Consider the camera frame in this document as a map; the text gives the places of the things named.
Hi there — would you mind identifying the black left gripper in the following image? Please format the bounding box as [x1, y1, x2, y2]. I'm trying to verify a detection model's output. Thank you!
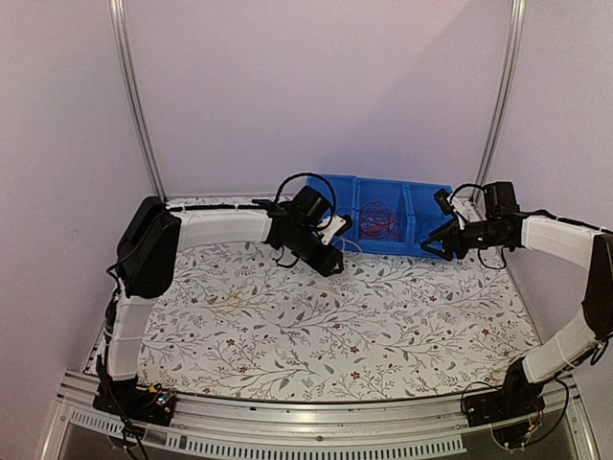
[284, 225, 343, 277]

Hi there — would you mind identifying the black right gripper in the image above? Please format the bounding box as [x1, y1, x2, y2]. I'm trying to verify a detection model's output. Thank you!
[421, 218, 507, 262]

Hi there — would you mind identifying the red cable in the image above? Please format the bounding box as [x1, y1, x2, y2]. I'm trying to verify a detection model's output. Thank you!
[358, 200, 403, 241]

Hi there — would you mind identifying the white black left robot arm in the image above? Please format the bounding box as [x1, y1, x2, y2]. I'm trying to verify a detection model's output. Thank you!
[97, 186, 352, 416]

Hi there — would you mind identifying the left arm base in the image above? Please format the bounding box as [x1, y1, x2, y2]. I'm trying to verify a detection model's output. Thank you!
[93, 380, 176, 426]

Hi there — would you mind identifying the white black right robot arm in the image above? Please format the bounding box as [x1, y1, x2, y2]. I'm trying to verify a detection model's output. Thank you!
[421, 181, 612, 418]

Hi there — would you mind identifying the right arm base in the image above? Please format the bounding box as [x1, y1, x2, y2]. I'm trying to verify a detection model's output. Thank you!
[460, 358, 545, 449]

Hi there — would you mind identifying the blue three-compartment plastic bin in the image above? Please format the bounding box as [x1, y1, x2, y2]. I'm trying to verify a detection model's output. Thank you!
[306, 174, 451, 257]

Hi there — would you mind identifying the floral patterned tablecloth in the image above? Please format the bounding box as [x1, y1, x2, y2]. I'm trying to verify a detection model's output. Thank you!
[135, 242, 539, 402]

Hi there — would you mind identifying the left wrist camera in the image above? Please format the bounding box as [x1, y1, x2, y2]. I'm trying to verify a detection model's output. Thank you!
[315, 215, 352, 245]

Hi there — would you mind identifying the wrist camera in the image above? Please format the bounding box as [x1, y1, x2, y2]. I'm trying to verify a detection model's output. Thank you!
[434, 188, 467, 230]
[315, 215, 352, 245]

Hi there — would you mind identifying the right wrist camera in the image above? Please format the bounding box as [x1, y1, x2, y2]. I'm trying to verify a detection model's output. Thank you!
[434, 188, 467, 230]

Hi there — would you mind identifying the black sleeved left arm cable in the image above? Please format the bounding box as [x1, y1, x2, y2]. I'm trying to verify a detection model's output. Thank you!
[275, 172, 339, 217]

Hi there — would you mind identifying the aluminium frame post right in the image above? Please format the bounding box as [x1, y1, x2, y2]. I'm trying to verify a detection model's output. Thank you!
[476, 0, 527, 186]

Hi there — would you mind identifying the aluminium frame post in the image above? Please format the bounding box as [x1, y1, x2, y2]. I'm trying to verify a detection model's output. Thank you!
[108, 0, 168, 201]
[476, 0, 527, 186]

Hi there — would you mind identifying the aluminium front rail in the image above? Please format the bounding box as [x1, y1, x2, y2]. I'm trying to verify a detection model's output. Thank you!
[40, 371, 602, 459]

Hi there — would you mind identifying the aluminium frame post left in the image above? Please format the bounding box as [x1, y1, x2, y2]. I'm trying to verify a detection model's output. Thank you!
[108, 0, 168, 201]

